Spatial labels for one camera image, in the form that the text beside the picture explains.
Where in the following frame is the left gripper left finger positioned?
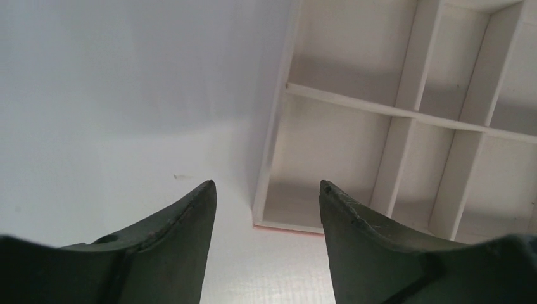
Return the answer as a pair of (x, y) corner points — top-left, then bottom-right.
(1, 180), (217, 303)

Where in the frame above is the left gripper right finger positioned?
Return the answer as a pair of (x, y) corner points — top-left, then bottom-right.
(319, 180), (536, 303)

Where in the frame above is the pink compartment tray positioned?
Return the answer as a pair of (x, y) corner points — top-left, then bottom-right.
(252, 1), (536, 243)

